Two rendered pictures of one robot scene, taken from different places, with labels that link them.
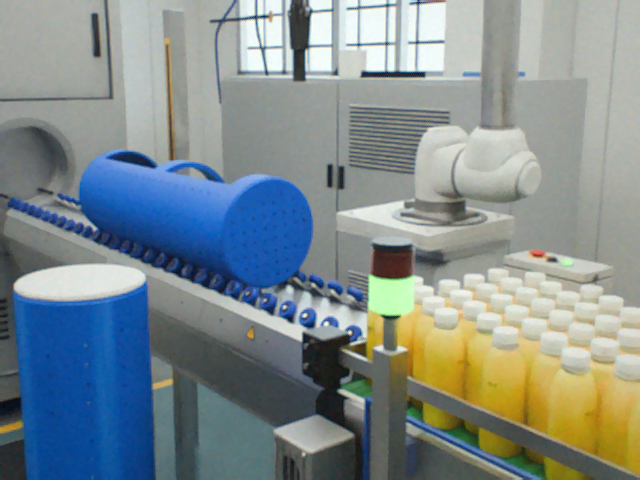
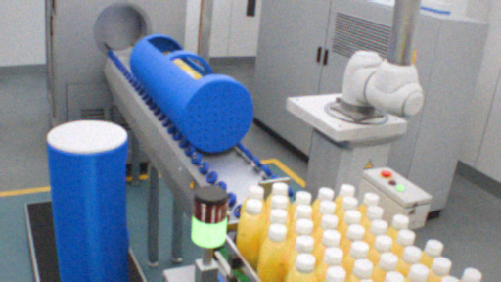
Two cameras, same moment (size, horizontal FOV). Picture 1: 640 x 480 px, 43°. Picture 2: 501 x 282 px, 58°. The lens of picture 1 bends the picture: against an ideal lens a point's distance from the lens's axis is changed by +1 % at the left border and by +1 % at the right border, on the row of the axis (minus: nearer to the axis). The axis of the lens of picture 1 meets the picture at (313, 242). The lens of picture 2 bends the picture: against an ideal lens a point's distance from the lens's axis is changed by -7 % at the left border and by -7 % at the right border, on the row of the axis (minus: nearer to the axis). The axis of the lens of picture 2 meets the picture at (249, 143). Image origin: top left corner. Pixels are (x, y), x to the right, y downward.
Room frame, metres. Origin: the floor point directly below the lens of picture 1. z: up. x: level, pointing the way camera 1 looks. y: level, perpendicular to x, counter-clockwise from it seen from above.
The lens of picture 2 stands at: (0.34, -0.31, 1.68)
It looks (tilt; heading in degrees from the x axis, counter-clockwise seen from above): 22 degrees down; 11
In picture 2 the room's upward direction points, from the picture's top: 6 degrees clockwise
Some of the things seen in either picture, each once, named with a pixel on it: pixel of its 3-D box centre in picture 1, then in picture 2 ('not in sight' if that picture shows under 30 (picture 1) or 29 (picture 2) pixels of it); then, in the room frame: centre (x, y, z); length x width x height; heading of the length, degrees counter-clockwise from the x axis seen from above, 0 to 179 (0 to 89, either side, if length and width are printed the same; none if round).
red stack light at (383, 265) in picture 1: (392, 261); (210, 207); (1.10, -0.11, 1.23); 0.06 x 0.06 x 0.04
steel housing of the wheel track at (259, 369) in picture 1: (159, 294); (167, 131); (2.45, 0.49, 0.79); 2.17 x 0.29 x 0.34; 38
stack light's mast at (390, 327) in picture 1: (391, 295); (208, 229); (1.10, -0.11, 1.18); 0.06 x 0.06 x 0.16
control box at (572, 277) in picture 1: (555, 282); (392, 198); (1.64, -0.51, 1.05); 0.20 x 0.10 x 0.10; 38
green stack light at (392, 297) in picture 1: (391, 291); (208, 227); (1.10, -0.11, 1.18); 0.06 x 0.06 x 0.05
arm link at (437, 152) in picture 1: (444, 162); (364, 76); (2.41, -0.39, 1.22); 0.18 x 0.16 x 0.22; 41
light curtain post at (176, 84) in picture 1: (182, 240); (200, 92); (3.00, 0.51, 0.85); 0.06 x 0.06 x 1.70; 38
